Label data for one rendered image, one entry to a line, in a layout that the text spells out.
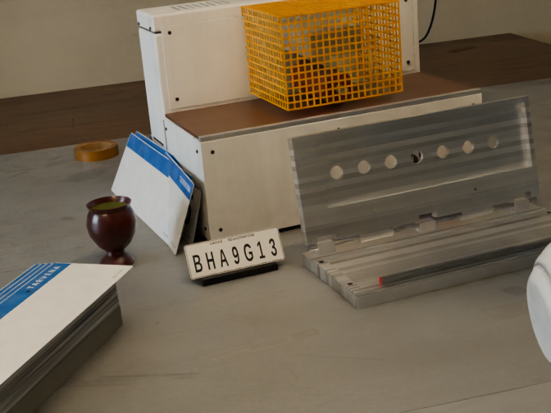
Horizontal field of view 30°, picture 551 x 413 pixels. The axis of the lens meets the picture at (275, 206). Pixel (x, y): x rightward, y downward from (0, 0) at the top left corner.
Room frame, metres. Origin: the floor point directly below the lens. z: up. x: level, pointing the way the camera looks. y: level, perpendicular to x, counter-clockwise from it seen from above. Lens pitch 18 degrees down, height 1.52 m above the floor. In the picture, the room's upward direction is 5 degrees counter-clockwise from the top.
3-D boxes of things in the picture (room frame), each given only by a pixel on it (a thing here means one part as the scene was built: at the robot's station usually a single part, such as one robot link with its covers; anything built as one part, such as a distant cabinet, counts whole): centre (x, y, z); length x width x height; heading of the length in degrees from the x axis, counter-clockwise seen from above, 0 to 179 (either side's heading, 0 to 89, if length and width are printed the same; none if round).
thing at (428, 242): (1.54, -0.28, 0.92); 0.44 x 0.21 x 0.04; 110
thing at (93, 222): (1.64, 0.28, 0.96); 0.09 x 0.09 x 0.11
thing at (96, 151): (2.38, 0.41, 0.91); 0.10 x 0.10 x 0.02
